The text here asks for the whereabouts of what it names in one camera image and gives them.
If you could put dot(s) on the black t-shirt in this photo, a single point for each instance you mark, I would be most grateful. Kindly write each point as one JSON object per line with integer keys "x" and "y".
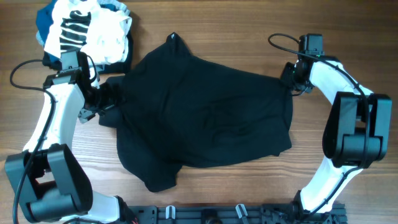
{"x": 177, "y": 110}

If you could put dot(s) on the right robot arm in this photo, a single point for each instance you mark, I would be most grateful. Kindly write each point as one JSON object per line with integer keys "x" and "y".
{"x": 356, "y": 132}

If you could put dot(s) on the white black-print t-shirt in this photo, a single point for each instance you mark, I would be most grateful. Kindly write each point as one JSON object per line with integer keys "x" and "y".
{"x": 97, "y": 28}

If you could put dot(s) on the blue folded garment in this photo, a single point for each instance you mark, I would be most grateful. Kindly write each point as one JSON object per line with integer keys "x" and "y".
{"x": 43, "y": 22}

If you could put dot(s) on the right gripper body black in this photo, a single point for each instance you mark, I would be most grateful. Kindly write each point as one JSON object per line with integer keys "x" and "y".
{"x": 291, "y": 76}

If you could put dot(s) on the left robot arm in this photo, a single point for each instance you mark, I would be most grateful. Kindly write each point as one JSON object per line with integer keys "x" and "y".
{"x": 48, "y": 182}

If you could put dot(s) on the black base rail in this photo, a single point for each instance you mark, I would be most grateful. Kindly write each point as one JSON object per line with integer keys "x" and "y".
{"x": 261, "y": 214}

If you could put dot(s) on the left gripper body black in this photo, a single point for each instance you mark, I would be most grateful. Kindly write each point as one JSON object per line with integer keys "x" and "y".
{"x": 104, "y": 99}

